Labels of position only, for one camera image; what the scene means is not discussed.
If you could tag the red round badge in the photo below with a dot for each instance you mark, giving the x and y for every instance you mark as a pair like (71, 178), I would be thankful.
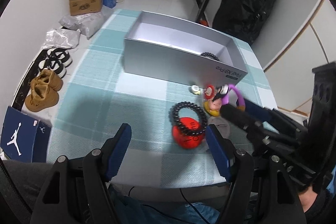
(187, 141)

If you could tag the silver round pin badge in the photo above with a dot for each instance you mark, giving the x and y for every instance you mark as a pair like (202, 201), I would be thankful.
(222, 126)

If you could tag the tan suede boot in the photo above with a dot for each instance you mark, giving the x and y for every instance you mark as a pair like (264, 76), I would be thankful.
(50, 78)
(41, 96)

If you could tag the grey cardboard box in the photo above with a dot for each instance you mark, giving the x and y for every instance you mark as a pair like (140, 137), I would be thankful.
(177, 50)

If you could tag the black white sneaker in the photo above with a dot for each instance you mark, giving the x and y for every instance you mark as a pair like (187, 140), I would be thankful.
(54, 65)
(61, 54)

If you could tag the right hand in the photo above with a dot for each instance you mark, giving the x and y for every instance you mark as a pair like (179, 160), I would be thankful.
(313, 203)

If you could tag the navy Jordan shoe box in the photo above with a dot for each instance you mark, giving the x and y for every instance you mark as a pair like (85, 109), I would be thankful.
(23, 137)

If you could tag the crumpled silver parcel bag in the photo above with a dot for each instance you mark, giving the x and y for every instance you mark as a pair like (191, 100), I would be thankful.
(61, 38)

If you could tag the teal plaid tablecloth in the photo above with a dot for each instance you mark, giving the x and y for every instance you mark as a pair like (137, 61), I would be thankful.
(101, 96)

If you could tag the large black bag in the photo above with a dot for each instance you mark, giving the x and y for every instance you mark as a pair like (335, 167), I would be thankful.
(243, 19)

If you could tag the grey plastic parcel bag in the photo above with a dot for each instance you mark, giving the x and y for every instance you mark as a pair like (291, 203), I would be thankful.
(87, 24)

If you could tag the red flower charm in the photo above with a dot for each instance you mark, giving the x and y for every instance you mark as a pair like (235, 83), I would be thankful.
(209, 92)

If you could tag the orange small object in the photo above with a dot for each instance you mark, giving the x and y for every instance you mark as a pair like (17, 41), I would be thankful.
(203, 22)

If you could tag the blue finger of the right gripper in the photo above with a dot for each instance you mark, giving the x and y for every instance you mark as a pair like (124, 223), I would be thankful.
(262, 114)
(240, 118)

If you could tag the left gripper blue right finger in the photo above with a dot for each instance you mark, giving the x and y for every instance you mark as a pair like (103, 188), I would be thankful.
(222, 151)

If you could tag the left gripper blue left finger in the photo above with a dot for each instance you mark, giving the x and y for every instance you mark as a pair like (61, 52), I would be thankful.
(116, 151)

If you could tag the small white green charm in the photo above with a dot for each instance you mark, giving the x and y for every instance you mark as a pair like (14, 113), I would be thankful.
(195, 90)

